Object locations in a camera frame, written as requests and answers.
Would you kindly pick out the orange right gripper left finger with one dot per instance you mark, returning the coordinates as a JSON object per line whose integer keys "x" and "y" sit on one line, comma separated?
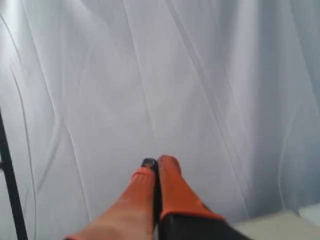
{"x": 132, "y": 216}

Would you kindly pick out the black metal shelf rack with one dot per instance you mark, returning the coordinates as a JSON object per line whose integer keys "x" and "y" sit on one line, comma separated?
{"x": 11, "y": 184}

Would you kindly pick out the white backdrop curtain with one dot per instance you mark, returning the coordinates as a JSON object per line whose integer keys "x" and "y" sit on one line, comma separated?
{"x": 89, "y": 88}

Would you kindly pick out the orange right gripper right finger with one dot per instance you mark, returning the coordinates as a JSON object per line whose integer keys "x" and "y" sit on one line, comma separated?
{"x": 184, "y": 216}

